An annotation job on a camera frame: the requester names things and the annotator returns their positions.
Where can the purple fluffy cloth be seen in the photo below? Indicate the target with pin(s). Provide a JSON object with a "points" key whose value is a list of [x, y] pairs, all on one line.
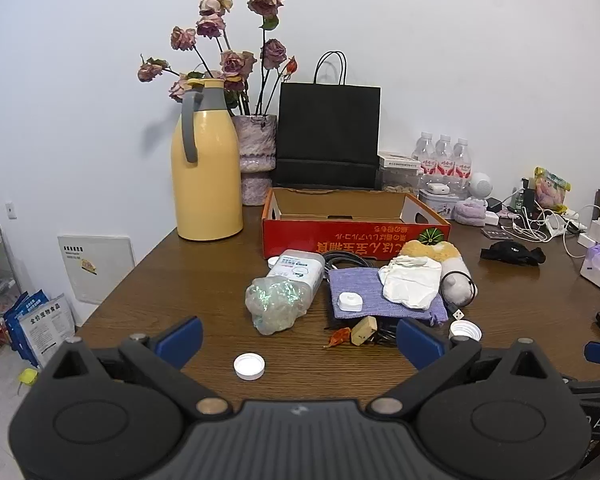
{"points": [[470, 211]]}

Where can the black charger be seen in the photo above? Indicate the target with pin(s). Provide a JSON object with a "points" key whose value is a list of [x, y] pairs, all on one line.
{"points": [[495, 204]]}

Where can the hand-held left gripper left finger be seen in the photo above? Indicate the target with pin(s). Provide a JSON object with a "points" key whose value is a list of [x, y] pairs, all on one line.
{"points": [[180, 341]]}

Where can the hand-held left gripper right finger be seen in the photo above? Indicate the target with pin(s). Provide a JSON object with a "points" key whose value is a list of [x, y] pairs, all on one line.
{"points": [[420, 344]]}

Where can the small white charger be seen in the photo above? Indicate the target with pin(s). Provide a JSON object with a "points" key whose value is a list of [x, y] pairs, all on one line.
{"points": [[492, 218]]}

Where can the clear snack container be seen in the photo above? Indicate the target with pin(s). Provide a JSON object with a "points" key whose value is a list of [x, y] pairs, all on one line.
{"points": [[397, 179]]}

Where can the white wall panel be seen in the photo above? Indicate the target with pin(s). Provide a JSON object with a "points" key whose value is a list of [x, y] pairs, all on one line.
{"points": [[97, 267]]}

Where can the beige plug adapter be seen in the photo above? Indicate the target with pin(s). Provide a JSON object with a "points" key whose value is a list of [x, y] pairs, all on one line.
{"points": [[364, 331]]}

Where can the orange dried petal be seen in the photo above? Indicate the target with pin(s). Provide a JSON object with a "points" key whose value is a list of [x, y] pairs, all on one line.
{"points": [[337, 338]]}

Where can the white tin box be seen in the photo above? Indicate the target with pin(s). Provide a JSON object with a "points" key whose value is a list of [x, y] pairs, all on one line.
{"points": [[440, 206]]}

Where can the plastic bottle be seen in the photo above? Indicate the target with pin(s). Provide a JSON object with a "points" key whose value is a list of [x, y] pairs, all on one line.
{"points": [[280, 300]]}

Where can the white wall socket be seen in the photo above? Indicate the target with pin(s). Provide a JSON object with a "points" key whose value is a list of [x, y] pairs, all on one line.
{"points": [[11, 210]]}

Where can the white tissue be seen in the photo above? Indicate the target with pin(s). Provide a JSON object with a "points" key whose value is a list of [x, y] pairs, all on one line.
{"points": [[410, 285]]}

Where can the white round speaker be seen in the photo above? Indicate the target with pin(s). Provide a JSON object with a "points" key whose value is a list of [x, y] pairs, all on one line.
{"points": [[481, 184]]}

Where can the white bottle cap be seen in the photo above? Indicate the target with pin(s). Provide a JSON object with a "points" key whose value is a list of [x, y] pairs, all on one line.
{"points": [[250, 366], [465, 330]]}

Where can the yellow white plush toy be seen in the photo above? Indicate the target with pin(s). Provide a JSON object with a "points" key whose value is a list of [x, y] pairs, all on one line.
{"points": [[452, 266]]}

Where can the pink textured vase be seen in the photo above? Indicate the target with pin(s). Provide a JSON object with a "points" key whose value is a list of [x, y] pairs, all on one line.
{"points": [[254, 160]]}

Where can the red cardboard box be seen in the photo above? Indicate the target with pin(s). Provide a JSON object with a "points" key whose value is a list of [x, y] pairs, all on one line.
{"points": [[300, 242]]}

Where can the white round puck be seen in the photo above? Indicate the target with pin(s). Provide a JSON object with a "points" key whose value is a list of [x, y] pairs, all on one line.
{"points": [[350, 303]]}

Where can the black paper bag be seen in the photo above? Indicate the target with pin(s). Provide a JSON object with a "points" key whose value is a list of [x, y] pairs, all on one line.
{"points": [[327, 130]]}

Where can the dried rose bouquet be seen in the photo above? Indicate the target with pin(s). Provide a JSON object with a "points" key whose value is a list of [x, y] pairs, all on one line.
{"points": [[237, 62]]}

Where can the blue pet food bags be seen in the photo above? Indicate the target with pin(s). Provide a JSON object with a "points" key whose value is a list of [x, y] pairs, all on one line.
{"points": [[42, 330]]}

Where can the colourful snack bag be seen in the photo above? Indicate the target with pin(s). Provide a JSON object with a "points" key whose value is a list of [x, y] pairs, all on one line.
{"points": [[550, 187]]}

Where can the water bottle red label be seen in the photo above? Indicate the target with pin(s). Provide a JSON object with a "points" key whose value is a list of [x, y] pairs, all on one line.
{"points": [[462, 162], [444, 160], [424, 157]]}

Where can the white flat box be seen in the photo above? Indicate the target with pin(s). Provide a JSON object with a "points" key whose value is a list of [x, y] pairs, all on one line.
{"points": [[399, 159]]}

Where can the purple cloth pouch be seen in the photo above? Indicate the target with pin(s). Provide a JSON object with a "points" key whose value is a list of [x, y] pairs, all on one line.
{"points": [[360, 282]]}

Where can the small white cap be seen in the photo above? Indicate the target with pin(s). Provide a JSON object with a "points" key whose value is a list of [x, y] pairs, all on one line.
{"points": [[273, 262]]}

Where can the yellow thermos jug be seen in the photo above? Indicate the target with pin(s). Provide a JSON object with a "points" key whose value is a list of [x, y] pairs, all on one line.
{"points": [[207, 175]]}

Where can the black cloth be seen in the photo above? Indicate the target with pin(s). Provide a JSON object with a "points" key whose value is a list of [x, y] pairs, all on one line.
{"points": [[512, 252]]}

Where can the black stand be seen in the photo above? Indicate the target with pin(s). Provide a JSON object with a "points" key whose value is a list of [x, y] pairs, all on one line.
{"points": [[529, 195]]}

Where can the dark patterned card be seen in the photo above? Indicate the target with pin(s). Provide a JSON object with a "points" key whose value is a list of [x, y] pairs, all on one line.
{"points": [[497, 233]]}

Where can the white earbuds case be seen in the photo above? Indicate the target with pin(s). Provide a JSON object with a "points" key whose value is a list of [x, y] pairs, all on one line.
{"points": [[437, 188]]}

